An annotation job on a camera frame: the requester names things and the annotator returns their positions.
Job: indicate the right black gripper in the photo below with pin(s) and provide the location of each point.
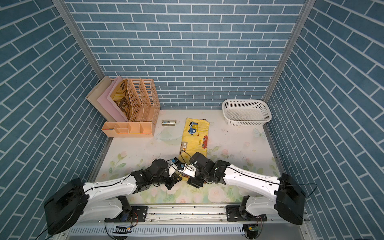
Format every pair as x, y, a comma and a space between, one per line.
194, 182

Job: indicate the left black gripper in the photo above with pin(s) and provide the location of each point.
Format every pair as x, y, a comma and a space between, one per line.
172, 181

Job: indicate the yellow car print pillowcase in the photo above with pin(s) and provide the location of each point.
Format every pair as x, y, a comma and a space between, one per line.
194, 138

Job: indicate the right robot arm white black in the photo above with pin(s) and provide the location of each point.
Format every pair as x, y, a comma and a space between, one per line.
285, 196

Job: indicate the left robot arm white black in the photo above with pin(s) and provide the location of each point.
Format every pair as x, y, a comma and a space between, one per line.
78, 201

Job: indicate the floral table mat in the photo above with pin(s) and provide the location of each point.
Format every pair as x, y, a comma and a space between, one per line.
245, 147

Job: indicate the grey white stapler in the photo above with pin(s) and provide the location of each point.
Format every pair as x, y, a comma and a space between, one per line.
168, 123

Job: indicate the white plastic mesh basket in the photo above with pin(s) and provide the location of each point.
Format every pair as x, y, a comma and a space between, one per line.
246, 113

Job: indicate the peach desk file organizer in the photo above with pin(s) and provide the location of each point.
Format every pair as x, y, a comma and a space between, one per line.
145, 111

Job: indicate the yellow brown patterned book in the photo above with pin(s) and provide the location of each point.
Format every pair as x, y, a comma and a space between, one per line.
121, 99

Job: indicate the pink folder board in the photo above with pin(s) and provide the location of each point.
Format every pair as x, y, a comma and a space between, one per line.
106, 101

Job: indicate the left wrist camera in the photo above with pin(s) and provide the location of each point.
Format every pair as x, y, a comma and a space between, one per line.
173, 166

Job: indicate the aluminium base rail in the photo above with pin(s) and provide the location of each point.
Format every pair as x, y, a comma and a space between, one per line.
195, 214

